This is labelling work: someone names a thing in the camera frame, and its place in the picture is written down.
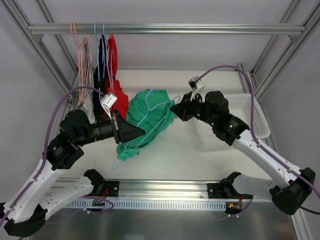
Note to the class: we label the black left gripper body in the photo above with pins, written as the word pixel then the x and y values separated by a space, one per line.
pixel 118 131

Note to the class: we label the black tank top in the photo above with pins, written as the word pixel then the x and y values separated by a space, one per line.
pixel 97 109

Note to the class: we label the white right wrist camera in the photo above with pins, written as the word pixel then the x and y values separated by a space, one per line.
pixel 197 86

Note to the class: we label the green tank top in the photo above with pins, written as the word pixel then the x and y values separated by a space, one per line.
pixel 147 120

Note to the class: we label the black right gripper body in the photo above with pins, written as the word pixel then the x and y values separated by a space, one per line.
pixel 188 107

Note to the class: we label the blue hanger with red top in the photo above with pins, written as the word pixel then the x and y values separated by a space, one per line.
pixel 112 61

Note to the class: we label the white slotted cable duct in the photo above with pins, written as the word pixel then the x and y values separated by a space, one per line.
pixel 134 204

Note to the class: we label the white plastic basket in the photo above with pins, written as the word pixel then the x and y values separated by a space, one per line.
pixel 239 105

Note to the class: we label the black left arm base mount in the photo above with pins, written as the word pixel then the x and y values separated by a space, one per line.
pixel 110 189

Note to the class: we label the red tank top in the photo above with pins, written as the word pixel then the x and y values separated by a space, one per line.
pixel 122 102

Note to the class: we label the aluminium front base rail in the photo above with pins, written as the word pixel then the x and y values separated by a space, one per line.
pixel 187 189

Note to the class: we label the white tank top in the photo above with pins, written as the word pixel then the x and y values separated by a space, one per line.
pixel 86 94

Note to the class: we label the aluminium frame top rail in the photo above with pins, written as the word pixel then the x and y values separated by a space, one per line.
pixel 277 29

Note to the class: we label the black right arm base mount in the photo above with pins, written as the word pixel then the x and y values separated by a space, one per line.
pixel 215 191

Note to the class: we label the blue hanger with black top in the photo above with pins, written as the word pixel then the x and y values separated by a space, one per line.
pixel 100 68

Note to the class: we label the pink wire hanger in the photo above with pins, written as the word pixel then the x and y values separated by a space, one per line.
pixel 83 58

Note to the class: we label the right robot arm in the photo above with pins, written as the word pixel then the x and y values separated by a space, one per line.
pixel 289 185

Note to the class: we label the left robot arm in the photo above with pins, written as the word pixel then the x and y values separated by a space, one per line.
pixel 28 211

